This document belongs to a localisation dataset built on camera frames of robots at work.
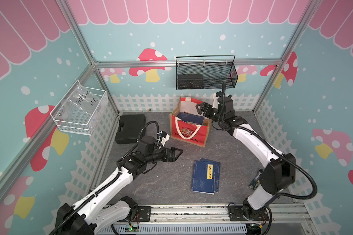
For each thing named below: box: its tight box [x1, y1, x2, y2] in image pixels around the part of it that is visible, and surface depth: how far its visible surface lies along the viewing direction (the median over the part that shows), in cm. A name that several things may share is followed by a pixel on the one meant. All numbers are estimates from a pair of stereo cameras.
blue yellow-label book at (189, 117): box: [176, 111, 205, 126], surface depth 99 cm
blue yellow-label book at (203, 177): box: [191, 160, 215, 195], surface depth 86 cm
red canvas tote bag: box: [169, 96, 212, 148], surface depth 96 cm
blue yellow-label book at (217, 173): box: [200, 157, 221, 193], surface depth 89 cm
